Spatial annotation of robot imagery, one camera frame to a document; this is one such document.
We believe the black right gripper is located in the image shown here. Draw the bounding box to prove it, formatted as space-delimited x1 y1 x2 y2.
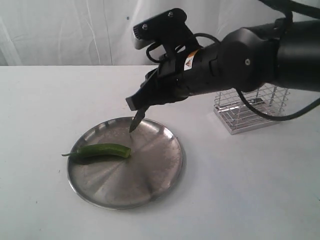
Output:
125 53 187 119

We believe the black handled knife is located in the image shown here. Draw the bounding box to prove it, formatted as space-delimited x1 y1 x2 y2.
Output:
129 114 143 133

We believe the green cucumber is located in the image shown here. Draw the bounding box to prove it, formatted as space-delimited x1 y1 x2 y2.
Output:
62 143 131 158

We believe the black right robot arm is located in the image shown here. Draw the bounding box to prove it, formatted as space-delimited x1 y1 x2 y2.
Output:
126 20 320 111

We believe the round steel plate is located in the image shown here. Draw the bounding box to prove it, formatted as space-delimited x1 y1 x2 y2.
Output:
67 116 185 210

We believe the white backdrop curtain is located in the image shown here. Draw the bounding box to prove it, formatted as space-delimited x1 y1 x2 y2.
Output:
0 0 282 66

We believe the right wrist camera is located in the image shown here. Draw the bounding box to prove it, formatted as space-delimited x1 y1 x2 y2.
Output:
132 8 193 50

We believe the chrome wire utensil holder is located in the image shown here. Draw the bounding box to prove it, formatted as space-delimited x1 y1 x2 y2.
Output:
213 83 291 136

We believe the black camera cable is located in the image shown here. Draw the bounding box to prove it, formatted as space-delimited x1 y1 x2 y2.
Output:
144 9 320 123

